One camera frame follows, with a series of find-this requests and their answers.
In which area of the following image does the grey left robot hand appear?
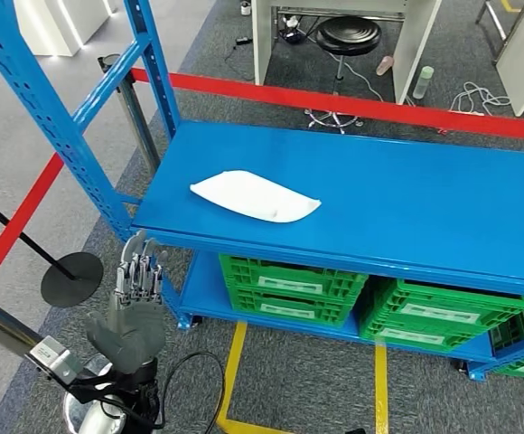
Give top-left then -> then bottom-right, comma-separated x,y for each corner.
85,230 -> 169,375

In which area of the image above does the white curved plastic part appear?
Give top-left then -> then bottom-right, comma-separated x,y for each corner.
189,170 -> 322,224

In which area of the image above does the blue metal shelf rack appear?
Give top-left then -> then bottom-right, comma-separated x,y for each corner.
0,0 -> 524,382

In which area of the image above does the black stanchion with round base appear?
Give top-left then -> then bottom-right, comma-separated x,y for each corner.
0,189 -> 104,309

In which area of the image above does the yellow floor tape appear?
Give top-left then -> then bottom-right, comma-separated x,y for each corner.
216,321 -> 390,434

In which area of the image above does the short red barrier belt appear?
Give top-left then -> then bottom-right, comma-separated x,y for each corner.
0,152 -> 66,295

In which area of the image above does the white lit cabinet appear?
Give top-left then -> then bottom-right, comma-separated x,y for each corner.
0,0 -> 121,58

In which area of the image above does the long red barrier belt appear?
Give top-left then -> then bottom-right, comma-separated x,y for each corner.
131,67 -> 524,144

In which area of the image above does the black device under desk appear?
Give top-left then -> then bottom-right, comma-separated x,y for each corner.
282,14 -> 308,44

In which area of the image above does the black round stool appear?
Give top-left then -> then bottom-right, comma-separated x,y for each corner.
304,15 -> 383,136

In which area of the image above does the pale green bottle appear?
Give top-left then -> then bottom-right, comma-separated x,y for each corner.
412,65 -> 436,100

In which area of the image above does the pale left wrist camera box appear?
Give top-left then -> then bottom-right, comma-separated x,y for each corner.
25,335 -> 85,386

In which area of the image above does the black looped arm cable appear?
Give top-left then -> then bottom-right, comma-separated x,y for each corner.
158,350 -> 226,434

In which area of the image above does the chrome stanchion post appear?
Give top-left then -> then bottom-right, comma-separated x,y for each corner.
0,290 -> 128,434
98,53 -> 161,178

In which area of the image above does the white tangled cable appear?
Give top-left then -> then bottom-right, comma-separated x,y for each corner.
449,80 -> 524,121

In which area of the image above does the grey metal frame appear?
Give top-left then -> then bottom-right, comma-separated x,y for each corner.
475,0 -> 524,64

